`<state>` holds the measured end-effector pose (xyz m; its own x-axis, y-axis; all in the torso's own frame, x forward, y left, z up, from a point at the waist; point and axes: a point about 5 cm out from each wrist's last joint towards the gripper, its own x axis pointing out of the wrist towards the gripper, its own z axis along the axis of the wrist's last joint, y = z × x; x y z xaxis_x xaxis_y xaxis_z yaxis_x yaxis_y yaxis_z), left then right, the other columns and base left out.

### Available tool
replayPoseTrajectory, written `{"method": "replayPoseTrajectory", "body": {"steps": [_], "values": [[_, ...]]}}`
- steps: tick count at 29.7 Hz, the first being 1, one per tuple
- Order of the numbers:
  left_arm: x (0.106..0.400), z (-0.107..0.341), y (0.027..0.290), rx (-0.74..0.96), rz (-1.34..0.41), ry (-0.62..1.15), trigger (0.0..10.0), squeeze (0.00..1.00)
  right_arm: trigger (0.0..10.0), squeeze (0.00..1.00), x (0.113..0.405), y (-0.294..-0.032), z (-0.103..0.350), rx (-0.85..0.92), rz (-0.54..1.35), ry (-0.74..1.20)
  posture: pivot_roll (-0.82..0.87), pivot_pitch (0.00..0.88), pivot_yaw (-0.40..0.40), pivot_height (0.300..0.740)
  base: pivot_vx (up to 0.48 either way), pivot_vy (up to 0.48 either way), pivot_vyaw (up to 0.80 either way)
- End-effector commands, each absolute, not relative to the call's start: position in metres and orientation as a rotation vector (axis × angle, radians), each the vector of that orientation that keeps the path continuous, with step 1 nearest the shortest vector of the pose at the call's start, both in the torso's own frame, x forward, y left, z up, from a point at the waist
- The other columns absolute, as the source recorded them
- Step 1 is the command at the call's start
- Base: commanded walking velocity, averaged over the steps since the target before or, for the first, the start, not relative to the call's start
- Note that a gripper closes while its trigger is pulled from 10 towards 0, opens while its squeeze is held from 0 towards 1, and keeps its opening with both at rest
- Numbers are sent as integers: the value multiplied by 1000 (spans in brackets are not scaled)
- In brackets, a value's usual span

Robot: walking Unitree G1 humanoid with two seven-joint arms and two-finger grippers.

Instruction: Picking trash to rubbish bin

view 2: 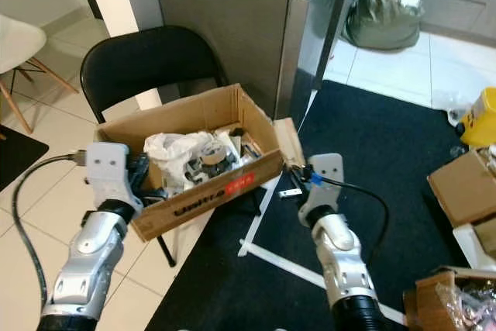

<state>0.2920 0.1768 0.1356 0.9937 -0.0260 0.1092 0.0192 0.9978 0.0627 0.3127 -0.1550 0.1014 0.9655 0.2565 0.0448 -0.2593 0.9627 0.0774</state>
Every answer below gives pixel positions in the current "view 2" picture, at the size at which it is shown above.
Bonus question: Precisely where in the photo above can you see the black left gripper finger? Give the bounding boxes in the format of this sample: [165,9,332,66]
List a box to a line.
[129,152,153,186]

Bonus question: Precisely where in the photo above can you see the brown cardboard piece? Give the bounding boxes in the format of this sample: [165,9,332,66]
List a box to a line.
[273,118,307,169]

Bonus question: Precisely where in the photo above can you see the printed cardboard rubbish box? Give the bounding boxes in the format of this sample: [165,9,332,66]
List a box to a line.
[95,83,284,243]

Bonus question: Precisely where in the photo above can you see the olive green rubbish bag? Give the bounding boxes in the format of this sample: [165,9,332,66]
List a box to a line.
[343,0,423,51]

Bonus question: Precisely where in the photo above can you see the yellow plastic bin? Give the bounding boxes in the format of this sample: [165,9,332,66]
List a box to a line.
[457,87,496,148]

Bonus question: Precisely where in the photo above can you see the white crumpled plastic bag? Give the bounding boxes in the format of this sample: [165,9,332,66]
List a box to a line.
[143,131,214,188]

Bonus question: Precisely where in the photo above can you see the white floor tape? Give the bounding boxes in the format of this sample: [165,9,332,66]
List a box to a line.
[237,89,408,326]

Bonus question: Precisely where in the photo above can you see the black floor mat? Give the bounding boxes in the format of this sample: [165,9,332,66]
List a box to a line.
[146,79,496,331]

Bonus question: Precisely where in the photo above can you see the black folding chair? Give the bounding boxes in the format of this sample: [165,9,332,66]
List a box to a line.
[79,25,226,268]

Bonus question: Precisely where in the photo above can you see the black doormat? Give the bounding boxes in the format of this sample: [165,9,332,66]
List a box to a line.
[0,124,49,169]

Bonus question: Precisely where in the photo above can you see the plain brown cardboard box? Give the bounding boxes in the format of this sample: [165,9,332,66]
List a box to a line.
[426,147,496,231]

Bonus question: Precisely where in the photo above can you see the small open cardboard box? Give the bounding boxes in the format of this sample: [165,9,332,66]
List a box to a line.
[403,267,496,331]

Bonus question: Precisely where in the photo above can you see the stainless steel fridge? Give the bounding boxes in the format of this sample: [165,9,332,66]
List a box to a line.
[149,0,357,126]

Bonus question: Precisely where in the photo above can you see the clear plastic wrap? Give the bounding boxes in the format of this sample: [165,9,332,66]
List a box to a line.
[440,87,474,124]

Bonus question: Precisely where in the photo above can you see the white shell chair wooden legs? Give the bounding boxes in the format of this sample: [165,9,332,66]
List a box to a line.
[0,15,80,134]

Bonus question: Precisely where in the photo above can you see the white plastic stand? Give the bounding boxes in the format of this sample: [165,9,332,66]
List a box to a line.
[453,219,496,270]

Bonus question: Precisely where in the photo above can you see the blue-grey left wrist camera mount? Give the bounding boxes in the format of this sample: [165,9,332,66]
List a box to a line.
[85,143,144,212]

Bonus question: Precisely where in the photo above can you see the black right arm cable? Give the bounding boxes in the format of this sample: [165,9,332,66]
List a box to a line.
[314,176,391,254]

